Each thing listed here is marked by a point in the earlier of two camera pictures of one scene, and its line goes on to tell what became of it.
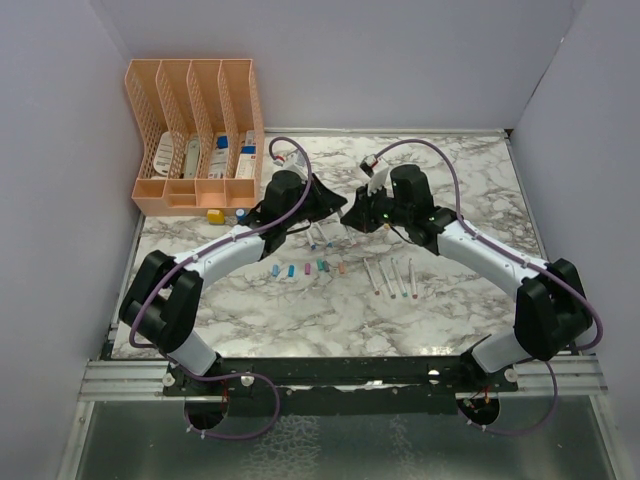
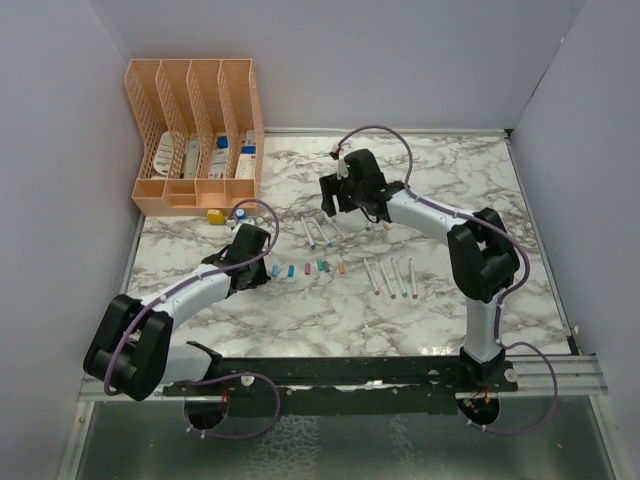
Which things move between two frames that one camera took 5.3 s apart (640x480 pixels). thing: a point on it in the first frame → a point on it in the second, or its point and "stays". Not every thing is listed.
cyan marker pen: [311, 241] stays
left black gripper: [326, 201] → [261, 277]
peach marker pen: [376, 290] stays
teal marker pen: [399, 279] stays
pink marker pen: [350, 235] → [341, 233]
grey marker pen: [390, 289] stays
